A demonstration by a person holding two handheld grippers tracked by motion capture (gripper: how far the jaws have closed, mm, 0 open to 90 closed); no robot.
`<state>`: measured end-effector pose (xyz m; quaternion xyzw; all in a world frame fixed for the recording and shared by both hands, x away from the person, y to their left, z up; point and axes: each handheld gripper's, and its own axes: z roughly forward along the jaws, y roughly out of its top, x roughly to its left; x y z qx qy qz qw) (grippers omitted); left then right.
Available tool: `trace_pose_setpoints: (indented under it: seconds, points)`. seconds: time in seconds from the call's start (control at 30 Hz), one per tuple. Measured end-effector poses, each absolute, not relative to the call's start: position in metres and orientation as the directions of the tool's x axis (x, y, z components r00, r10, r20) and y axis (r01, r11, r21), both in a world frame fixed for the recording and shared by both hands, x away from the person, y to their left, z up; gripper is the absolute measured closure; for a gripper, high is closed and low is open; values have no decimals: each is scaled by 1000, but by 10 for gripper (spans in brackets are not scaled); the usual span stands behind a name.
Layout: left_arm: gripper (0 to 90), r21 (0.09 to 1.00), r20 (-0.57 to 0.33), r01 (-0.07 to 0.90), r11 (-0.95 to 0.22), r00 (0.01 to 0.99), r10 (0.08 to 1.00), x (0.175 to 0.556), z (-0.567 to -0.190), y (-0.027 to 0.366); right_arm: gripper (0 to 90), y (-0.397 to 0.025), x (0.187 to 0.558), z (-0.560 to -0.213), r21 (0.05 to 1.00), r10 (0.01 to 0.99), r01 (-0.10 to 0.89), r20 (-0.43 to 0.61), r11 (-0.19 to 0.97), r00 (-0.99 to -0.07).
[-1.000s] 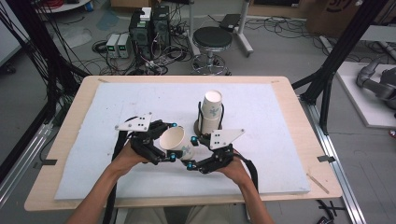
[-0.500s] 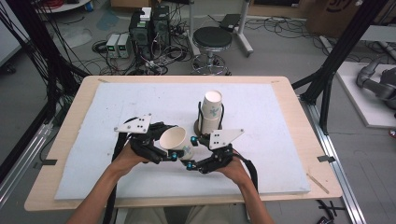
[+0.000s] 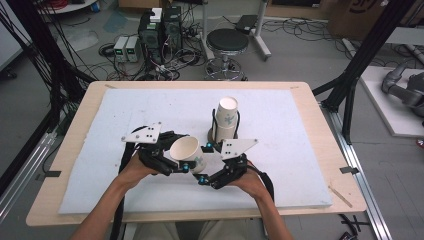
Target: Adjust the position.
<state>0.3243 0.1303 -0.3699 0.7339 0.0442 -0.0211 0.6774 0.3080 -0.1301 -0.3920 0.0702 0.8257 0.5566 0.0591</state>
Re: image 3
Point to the white floor platform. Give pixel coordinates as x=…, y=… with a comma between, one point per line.
x=386, y=110

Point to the thin wooden stick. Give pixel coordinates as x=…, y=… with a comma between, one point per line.
x=340, y=196

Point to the person's left hand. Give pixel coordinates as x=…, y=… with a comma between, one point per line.
x=135, y=170

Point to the black round stool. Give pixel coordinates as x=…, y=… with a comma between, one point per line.
x=227, y=40

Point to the black computer tower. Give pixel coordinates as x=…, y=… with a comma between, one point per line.
x=172, y=30
x=150, y=40

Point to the small white box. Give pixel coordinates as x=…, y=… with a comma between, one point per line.
x=156, y=15

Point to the brown cardboard box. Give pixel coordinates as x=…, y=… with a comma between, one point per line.
x=360, y=16

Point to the stack of white paper cups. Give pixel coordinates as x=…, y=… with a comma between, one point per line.
x=226, y=116

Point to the person's left leg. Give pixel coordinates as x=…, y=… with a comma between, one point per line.
x=155, y=232

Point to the white foam mat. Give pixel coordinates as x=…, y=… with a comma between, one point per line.
x=133, y=106

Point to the aluminium rail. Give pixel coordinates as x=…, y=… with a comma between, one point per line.
x=356, y=166
x=23, y=180

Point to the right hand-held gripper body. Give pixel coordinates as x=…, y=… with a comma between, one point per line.
x=235, y=148

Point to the person's right leg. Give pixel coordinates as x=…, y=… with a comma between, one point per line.
x=230, y=230

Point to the black metal frame strut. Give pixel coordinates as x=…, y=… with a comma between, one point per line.
x=363, y=56

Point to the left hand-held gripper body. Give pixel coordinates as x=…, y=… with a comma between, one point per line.
x=146, y=136

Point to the person's leg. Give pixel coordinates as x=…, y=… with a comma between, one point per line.
x=155, y=232
x=230, y=230

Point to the flat black device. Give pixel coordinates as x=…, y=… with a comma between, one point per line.
x=246, y=23

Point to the black tape piece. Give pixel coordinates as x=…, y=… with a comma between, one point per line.
x=50, y=174
x=349, y=170

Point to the round white table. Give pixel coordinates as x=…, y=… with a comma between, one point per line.
x=70, y=6

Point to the person's right hand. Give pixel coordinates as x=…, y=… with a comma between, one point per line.
x=251, y=183

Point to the grey power supply unit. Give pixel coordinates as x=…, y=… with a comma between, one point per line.
x=132, y=48
x=120, y=48

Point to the white metal stand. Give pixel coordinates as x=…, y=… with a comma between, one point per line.
x=261, y=36

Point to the single white paper cup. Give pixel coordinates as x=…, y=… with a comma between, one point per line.
x=186, y=150

